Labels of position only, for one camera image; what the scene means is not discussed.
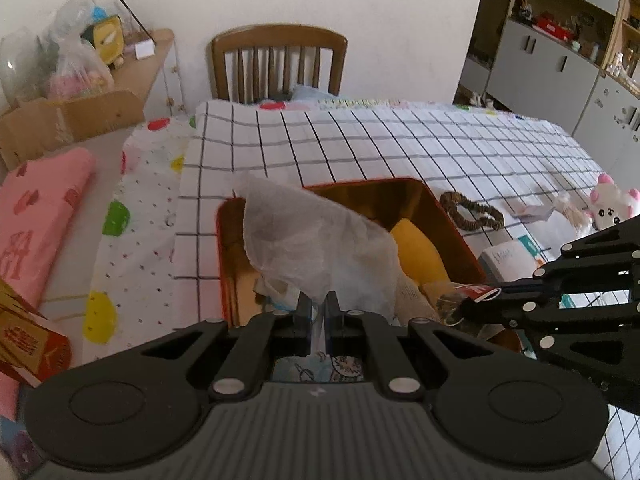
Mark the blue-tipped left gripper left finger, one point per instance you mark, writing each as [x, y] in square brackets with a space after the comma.
[255, 349]

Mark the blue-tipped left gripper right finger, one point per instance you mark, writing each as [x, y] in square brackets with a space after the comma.
[370, 339]

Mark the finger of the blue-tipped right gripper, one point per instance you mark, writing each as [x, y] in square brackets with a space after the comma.
[594, 305]
[616, 246]

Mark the white non-woven cloth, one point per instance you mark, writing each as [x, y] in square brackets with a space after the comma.
[302, 239]

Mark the brown hair scrunchie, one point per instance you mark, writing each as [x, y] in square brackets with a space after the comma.
[470, 216]

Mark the cotton swab pack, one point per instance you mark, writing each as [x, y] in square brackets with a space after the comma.
[579, 219]

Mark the yellow soft item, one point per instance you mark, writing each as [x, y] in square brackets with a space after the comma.
[418, 256]

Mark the white pink plush toy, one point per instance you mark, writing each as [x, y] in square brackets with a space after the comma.
[609, 205]

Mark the pink white tissue packet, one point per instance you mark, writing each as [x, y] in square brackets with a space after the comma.
[534, 213]

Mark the red storage box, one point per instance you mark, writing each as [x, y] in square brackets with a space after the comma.
[384, 202]

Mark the black grid white tablecloth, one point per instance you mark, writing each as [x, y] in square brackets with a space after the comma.
[505, 160]

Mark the red yellow carton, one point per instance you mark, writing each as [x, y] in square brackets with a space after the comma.
[32, 348]

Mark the light blue seat cushion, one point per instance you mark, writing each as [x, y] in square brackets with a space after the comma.
[302, 92]

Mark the pink folded towel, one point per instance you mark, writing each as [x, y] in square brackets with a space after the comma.
[38, 202]

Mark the wooden side cabinet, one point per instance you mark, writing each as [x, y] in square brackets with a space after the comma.
[155, 80]

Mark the wooden chair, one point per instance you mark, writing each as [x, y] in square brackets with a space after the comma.
[265, 62]

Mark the small white box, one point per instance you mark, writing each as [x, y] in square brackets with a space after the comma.
[144, 49]

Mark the cardboard box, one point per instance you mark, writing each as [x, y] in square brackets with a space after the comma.
[42, 126]

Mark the clear plastic bag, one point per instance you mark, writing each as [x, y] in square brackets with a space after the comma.
[72, 66]

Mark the yellow tissue holder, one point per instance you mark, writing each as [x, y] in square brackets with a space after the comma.
[107, 38]

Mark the grey wooden wall cabinet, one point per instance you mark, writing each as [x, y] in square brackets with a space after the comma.
[572, 62]

